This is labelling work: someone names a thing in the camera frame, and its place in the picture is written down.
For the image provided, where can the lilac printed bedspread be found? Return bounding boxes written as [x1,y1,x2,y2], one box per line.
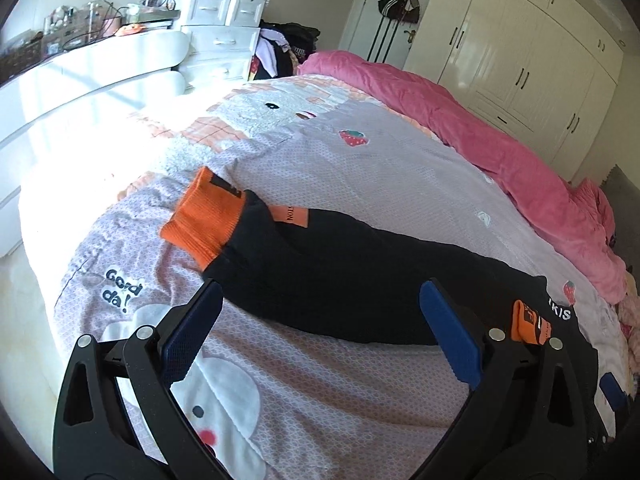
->
[20,74,633,480]

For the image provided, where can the woven basket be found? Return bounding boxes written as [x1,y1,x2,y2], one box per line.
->
[0,40,42,80]

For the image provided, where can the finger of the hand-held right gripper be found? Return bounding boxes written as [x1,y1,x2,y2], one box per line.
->
[599,371,630,413]

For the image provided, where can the white drawer unit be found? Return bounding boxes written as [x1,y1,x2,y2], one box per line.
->
[170,0,266,83]

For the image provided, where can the pink fleece blanket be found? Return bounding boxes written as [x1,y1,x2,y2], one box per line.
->
[297,50,628,303]

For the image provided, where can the pale pink fuzzy garment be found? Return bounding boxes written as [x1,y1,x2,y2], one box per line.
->
[619,280,640,361]

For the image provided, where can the pile of dark clothes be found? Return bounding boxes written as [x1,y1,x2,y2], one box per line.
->
[250,21,321,81]

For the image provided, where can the white door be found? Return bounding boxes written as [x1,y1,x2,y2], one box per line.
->
[340,0,443,68]

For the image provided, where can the grey floor mat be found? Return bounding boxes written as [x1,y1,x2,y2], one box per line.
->
[597,164,640,261]

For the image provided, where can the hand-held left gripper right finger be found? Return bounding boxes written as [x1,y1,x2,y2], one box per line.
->
[415,277,601,480]

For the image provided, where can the white curved headboard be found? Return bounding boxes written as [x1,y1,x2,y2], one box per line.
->
[0,30,193,256]

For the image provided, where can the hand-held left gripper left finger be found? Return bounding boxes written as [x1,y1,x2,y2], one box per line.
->
[52,277,236,480]

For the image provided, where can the black pants with orange cuffs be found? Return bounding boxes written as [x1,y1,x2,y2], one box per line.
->
[160,166,583,348]

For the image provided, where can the cream wardrobe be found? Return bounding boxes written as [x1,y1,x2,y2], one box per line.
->
[402,0,626,183]

